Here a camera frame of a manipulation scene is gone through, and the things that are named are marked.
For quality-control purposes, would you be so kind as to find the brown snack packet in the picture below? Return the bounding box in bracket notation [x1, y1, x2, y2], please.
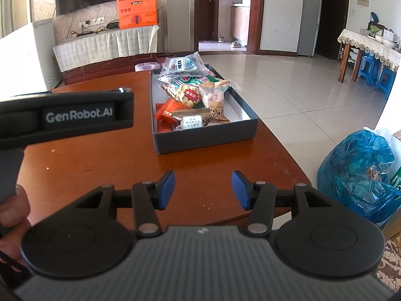
[205, 105, 231, 123]

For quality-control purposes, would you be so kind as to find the beige snack packet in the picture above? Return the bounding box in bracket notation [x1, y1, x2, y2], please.
[172, 108, 211, 130]

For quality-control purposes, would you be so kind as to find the lace cabinet cloth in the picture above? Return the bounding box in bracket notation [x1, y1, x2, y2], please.
[53, 25, 160, 72]

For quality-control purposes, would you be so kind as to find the grey cardboard box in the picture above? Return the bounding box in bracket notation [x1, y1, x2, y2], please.
[150, 64, 260, 155]

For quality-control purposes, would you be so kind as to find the dark wooden door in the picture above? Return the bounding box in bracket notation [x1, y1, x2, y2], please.
[315, 0, 351, 60]

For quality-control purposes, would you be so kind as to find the white chest freezer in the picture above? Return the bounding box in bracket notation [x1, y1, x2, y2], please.
[0, 19, 63, 98]

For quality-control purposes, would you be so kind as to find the orange snack packet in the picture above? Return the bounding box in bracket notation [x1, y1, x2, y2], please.
[154, 98, 183, 134]

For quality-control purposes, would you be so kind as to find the green snack packet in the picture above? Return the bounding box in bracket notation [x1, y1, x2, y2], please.
[160, 74, 224, 90]

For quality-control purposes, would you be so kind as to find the clear sunflower seed packet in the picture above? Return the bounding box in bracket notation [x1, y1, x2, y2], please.
[158, 52, 204, 79]

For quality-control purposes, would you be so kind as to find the silver refrigerator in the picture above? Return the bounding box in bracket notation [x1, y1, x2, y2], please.
[297, 0, 323, 57]

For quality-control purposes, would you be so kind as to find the clear peanut packet red label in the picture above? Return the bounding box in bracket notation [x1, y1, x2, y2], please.
[160, 82, 204, 109]

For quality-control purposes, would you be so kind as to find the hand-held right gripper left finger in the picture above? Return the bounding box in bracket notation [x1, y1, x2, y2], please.
[73, 170, 176, 237]

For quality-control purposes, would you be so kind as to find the brown interior door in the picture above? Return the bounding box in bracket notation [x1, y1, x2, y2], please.
[198, 0, 220, 43]

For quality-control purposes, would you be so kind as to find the clear white candy ball packet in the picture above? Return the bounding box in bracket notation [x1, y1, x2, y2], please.
[199, 80, 232, 109]

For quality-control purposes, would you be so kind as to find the blue plastic bag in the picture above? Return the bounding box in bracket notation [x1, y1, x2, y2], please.
[317, 127, 401, 226]

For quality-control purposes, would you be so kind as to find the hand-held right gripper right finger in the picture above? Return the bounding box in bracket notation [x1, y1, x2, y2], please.
[231, 170, 334, 237]

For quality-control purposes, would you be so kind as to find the blue plastic stool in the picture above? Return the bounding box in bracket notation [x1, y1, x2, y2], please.
[357, 53, 378, 85]
[374, 66, 395, 99]

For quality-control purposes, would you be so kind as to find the wooden kitchen counter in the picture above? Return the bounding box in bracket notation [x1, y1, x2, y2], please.
[230, 5, 251, 43]

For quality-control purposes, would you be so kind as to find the green white carton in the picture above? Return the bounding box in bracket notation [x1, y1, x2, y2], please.
[388, 163, 401, 195]

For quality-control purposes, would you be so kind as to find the patterned floor cloth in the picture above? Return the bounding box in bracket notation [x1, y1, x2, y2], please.
[374, 240, 401, 292]

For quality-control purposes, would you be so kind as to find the brown wooden door frame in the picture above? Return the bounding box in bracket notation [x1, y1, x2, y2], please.
[194, 0, 267, 55]

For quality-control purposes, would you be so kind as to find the orange gift box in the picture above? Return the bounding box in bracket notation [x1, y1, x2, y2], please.
[116, 0, 158, 30]

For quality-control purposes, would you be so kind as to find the dark wooden television cabinet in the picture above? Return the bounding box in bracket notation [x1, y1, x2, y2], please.
[61, 50, 196, 86]

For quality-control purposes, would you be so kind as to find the lace tablecloth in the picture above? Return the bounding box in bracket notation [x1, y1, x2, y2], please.
[337, 29, 401, 71]

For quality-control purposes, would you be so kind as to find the person's left hand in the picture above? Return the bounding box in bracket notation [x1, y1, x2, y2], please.
[0, 184, 32, 259]

